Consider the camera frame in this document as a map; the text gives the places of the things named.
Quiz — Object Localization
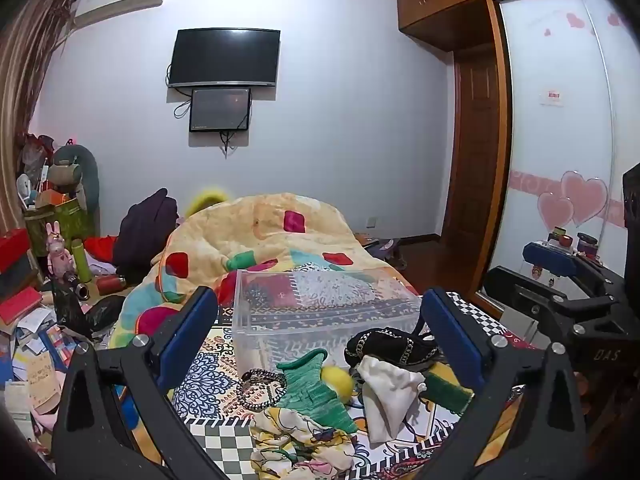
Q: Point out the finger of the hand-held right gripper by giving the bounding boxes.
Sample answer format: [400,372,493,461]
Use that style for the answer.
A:
[522,241,626,297]
[481,265,640,377]

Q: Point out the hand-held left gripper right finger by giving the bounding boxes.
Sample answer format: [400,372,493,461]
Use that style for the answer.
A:
[415,287,588,480]

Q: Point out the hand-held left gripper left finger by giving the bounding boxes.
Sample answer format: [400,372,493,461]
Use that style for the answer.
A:
[51,285,236,480]

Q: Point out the dark glass jar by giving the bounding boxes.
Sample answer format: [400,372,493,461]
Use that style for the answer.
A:
[576,232,600,261]

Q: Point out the green and yellow knitted piece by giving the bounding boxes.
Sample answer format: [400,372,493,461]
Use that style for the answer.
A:
[424,360,474,416]

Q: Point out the white cloth pouch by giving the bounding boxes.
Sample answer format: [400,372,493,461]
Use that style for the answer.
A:
[356,355,427,444]

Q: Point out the red can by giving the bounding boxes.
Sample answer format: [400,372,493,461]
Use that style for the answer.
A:
[96,275,128,296]

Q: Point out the dark purple jacket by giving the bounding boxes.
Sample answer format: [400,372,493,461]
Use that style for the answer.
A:
[112,188,180,282]

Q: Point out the yellow patchwork quilt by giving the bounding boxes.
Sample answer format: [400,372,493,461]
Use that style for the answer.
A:
[107,192,407,352]

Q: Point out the red cloth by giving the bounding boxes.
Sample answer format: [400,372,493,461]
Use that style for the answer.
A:
[84,235,119,264]

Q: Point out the black plastic bag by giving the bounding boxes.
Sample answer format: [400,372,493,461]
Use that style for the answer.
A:
[51,280,127,339]

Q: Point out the yellow fluffy pompom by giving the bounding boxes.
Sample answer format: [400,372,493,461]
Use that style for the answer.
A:
[320,366,357,404]

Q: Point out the yellow-green plush toy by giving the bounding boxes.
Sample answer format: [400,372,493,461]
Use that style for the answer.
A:
[184,188,232,217]

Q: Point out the brown wooden door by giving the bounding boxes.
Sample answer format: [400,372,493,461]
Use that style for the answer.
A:
[439,44,512,262]

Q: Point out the green bottle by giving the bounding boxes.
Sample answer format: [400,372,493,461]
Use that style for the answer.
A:
[71,238,93,284]

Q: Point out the clear plastic storage box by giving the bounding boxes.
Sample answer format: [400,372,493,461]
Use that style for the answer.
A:
[231,267,426,375]

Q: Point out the green knitted sock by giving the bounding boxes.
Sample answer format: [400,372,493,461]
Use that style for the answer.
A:
[275,350,359,434]

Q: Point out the pink rabbit toy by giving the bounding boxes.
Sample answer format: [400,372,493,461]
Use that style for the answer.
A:
[46,221,74,278]

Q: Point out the floral patterned cloth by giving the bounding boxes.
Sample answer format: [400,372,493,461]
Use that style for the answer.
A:
[249,406,369,480]

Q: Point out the pile of papers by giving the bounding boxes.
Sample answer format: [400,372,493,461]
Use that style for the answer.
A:
[0,305,97,461]

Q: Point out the green gift bag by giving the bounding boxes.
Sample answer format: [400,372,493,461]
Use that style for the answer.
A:
[24,198,97,261]

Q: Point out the red book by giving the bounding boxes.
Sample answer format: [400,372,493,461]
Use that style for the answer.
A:
[0,287,44,327]

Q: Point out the grey-green long plush toy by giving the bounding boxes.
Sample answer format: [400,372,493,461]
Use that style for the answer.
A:
[51,144,100,212]

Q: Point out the red box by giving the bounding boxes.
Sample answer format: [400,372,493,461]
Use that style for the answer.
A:
[0,229,32,272]

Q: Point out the wooden overhead cabinet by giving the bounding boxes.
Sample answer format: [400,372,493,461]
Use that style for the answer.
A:
[395,0,608,52]

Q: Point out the brown striped curtain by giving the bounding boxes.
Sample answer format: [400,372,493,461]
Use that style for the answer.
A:
[0,0,77,241]

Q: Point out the white air conditioner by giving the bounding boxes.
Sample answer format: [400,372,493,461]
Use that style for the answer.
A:
[72,0,165,29]

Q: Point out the black hat with chain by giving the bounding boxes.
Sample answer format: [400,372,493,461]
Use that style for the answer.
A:
[345,326,444,374]

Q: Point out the small black wall monitor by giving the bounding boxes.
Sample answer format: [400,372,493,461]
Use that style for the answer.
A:
[189,88,252,134]

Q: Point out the wall-mounted black television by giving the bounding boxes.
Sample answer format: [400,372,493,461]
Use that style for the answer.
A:
[167,29,281,89]

